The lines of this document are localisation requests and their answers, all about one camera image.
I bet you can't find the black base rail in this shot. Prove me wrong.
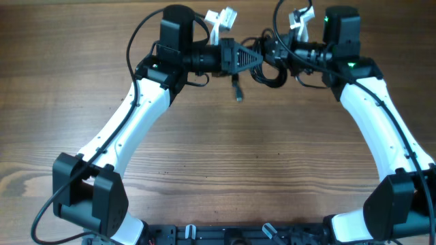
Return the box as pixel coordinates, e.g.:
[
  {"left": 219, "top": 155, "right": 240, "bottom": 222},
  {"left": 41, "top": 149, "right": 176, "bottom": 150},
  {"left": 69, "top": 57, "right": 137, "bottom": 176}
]
[{"left": 139, "top": 223, "right": 329, "bottom": 245}]

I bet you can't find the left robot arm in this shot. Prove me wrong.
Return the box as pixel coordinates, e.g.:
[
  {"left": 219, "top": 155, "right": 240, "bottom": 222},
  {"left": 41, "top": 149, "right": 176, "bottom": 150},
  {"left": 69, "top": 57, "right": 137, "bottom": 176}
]
[{"left": 52, "top": 5, "right": 262, "bottom": 244}]

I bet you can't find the right camera cable black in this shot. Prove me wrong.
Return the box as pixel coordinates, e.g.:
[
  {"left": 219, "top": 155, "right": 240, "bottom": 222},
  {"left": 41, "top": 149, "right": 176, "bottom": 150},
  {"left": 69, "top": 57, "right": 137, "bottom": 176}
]
[{"left": 272, "top": 0, "right": 436, "bottom": 235}]

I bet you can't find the black cable bundle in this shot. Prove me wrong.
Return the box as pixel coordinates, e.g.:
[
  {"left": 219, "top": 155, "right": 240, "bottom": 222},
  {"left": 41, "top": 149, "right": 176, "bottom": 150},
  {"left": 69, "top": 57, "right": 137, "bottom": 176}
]
[{"left": 231, "top": 28, "right": 289, "bottom": 103}]

